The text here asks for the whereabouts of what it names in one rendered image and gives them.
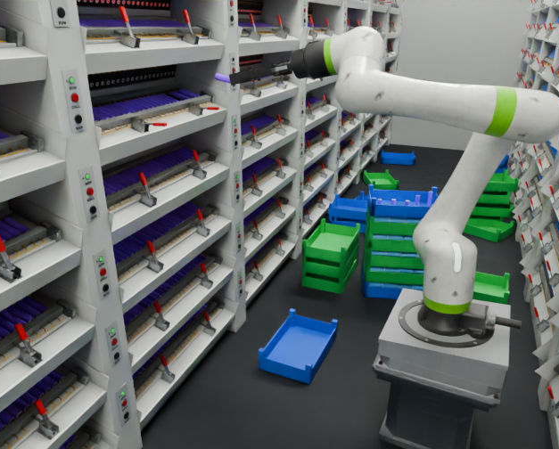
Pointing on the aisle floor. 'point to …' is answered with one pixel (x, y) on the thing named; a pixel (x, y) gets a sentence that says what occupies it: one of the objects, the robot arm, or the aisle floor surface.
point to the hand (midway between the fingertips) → (242, 77)
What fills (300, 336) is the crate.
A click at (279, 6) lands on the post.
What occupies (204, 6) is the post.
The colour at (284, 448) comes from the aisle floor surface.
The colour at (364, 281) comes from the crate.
